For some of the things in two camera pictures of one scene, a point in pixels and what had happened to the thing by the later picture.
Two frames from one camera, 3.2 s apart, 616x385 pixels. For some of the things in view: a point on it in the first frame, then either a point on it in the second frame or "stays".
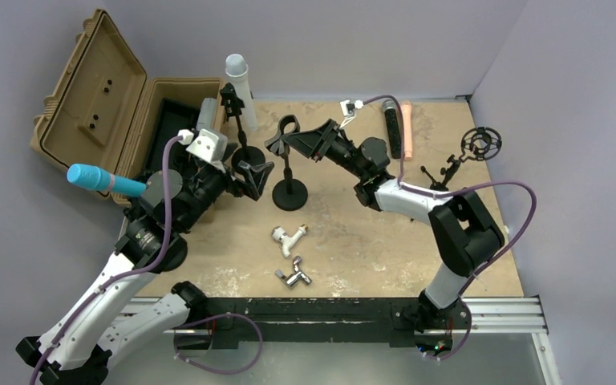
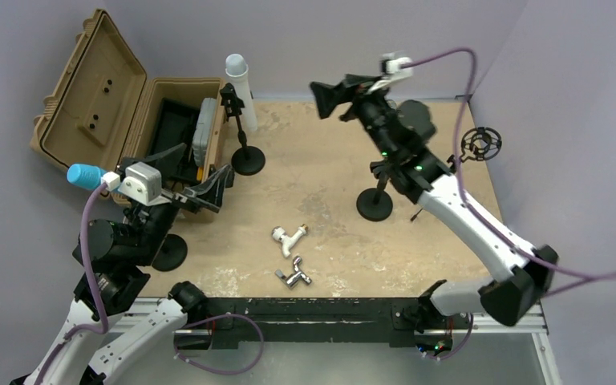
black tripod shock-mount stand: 479,143 stays
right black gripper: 304,145 -> 352,91
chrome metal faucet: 292,280 stays
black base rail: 404,322 stays
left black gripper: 253,179 -> 209,193
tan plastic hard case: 101,111 stays
